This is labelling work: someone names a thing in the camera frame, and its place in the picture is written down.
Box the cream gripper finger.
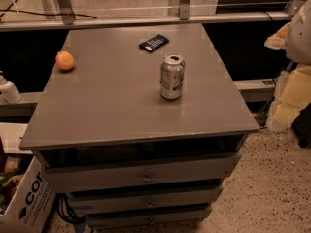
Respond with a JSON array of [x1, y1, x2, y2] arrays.
[[264, 23, 290, 50], [266, 65, 311, 132]]

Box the silver 7up soda can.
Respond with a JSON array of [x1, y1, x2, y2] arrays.
[[160, 53, 186, 100]]

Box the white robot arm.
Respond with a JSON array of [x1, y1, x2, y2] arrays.
[[264, 0, 311, 132]]

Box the grey drawer cabinet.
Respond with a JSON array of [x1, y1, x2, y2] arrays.
[[20, 24, 258, 230]]

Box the orange fruit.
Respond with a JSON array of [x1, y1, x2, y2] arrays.
[[55, 51, 75, 71]]

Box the white plastic bottle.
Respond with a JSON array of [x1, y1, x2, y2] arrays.
[[0, 72, 22, 104]]

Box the white cardboard box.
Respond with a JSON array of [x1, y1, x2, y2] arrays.
[[0, 122, 56, 233]]

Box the metal frame rail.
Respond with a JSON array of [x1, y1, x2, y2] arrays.
[[0, 11, 292, 32]]

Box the black cable bundle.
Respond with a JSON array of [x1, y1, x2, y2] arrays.
[[56, 193, 86, 225]]

